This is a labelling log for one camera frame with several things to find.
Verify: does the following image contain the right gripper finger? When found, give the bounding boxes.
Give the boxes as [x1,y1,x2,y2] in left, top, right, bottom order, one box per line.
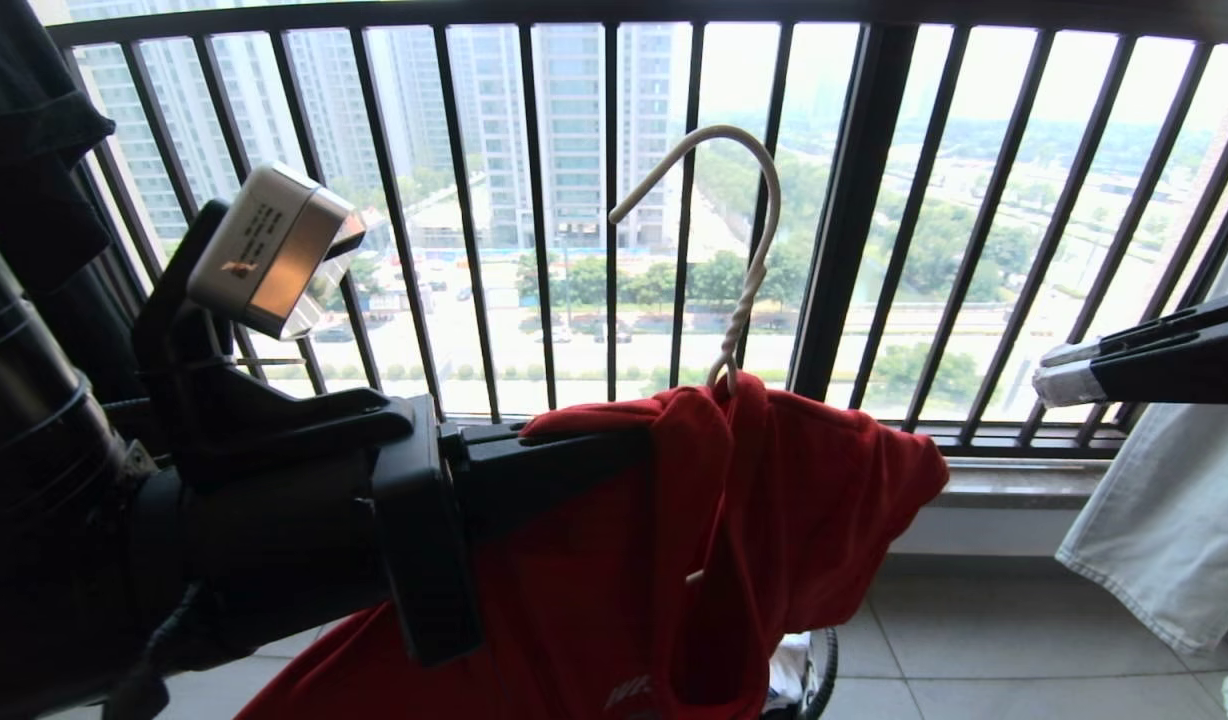
[1040,289,1228,368]
[1031,340,1228,409]

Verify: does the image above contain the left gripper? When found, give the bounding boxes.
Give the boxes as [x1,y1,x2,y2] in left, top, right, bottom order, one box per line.
[134,395,657,669]

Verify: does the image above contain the red garment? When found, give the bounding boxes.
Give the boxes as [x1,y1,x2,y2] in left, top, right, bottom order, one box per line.
[236,372,951,720]

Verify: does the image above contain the white wire hanger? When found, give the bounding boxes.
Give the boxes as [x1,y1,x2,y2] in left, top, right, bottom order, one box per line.
[608,124,782,586]

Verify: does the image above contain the dark hanging garment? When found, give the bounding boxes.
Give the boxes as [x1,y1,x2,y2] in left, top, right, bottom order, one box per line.
[0,0,150,401]

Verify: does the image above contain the pale hanging jeans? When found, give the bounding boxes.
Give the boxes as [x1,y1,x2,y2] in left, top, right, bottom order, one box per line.
[1054,212,1228,658]

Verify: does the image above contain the black metal balcony railing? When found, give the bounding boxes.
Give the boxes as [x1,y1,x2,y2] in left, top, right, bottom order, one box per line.
[44,0,1228,461]

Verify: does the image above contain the white cloth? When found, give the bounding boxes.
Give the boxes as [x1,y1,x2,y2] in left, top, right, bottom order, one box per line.
[767,633,815,713]

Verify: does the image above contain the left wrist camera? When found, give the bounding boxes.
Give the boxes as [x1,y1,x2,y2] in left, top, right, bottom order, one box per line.
[132,160,417,483]

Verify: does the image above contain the black wire laundry basket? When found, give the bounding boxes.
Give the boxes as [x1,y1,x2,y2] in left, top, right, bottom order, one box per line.
[762,626,841,720]

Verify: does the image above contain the black cable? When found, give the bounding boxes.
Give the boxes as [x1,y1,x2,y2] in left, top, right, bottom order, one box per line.
[102,580,207,720]

